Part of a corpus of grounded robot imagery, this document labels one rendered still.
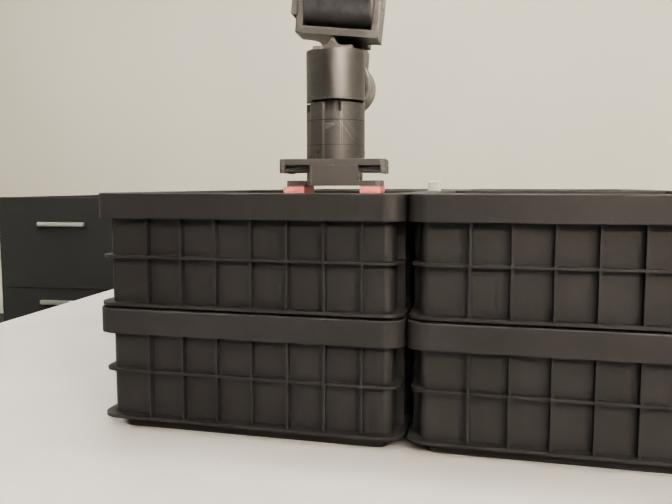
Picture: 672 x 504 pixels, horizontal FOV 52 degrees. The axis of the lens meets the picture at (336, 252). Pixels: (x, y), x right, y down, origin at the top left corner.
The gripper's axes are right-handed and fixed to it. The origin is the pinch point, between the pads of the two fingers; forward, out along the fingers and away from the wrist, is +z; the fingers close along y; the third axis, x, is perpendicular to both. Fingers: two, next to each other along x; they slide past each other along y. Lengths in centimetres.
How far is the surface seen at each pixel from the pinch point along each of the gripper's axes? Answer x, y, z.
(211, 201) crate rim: 7.4, 10.4, -5.2
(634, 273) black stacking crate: 10.7, -25.4, 0.5
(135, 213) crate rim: 6.5, 18.0, -4.1
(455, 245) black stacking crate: 9.0, -11.3, -1.5
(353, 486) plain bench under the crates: 16.0, -3.2, 17.0
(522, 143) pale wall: -335, -66, -30
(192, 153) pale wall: -346, 129, -26
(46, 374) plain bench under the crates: -11.9, 38.1, 17.0
